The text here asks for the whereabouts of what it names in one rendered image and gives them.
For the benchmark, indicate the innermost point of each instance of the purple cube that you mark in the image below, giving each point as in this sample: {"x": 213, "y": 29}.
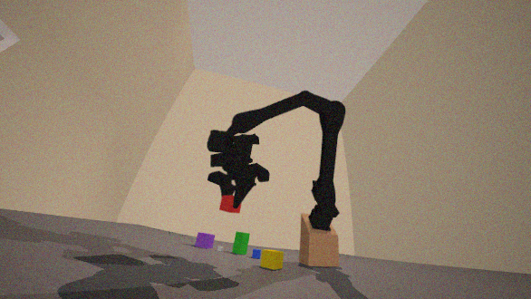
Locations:
{"x": 205, "y": 240}

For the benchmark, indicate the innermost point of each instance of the blue block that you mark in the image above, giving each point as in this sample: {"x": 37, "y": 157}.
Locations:
{"x": 256, "y": 253}

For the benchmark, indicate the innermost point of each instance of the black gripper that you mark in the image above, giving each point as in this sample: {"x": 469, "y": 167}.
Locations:
{"x": 244, "y": 177}

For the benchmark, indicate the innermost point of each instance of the yellow cube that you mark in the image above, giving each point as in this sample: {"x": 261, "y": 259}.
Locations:
{"x": 271, "y": 259}

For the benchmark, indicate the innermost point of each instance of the red block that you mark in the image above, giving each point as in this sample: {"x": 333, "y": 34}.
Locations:
{"x": 227, "y": 204}

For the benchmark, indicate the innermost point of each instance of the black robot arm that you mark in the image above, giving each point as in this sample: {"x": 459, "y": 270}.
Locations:
{"x": 331, "y": 117}

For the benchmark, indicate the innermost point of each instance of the green block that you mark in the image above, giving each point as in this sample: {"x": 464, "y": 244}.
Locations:
{"x": 242, "y": 237}
{"x": 239, "y": 248}

